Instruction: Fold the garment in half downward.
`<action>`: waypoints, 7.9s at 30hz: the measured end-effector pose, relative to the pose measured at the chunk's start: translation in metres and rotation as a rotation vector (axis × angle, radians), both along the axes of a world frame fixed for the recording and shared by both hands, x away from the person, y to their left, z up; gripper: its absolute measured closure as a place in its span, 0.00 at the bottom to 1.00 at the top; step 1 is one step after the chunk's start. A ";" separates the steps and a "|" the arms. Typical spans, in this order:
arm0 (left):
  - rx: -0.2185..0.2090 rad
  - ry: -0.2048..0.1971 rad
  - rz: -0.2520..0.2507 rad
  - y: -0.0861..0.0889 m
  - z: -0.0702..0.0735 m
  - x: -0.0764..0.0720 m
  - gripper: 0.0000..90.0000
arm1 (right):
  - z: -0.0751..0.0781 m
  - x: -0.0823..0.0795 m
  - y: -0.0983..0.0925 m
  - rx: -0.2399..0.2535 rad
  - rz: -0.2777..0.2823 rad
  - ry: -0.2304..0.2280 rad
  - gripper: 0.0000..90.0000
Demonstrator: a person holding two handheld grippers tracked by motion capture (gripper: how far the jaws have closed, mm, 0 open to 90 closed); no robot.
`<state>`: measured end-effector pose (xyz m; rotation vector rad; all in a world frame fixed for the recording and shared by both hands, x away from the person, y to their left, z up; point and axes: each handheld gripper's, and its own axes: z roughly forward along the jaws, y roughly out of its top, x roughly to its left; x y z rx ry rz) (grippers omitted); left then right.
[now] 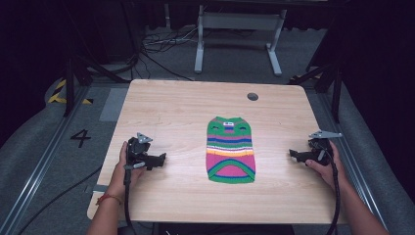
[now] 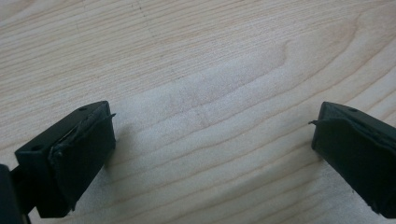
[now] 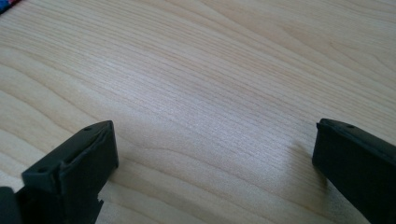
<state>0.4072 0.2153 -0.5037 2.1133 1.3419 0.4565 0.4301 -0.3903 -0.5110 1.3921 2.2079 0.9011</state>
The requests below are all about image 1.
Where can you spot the metal floor rail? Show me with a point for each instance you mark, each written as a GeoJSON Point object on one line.
{"type": "Point", "coordinates": [349, 156]}
{"type": "Point", "coordinates": [36, 173]}

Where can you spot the grey metal desk frame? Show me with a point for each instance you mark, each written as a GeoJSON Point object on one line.
{"type": "Point", "coordinates": [239, 23]}

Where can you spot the person's right hand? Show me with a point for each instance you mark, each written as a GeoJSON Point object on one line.
{"type": "Point", "coordinates": [328, 171]}

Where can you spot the striped knit pet sweater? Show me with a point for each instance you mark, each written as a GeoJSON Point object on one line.
{"type": "Point", "coordinates": [230, 153]}

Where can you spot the person's left hand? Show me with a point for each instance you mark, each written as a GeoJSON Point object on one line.
{"type": "Point", "coordinates": [118, 176]}

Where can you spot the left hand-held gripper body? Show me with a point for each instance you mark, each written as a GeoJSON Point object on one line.
{"type": "Point", "coordinates": [137, 150]}

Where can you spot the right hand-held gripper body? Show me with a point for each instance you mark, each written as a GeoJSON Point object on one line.
{"type": "Point", "coordinates": [321, 147]}

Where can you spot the black metal stand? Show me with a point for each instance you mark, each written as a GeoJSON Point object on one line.
{"type": "Point", "coordinates": [80, 76]}
{"type": "Point", "coordinates": [326, 81]}

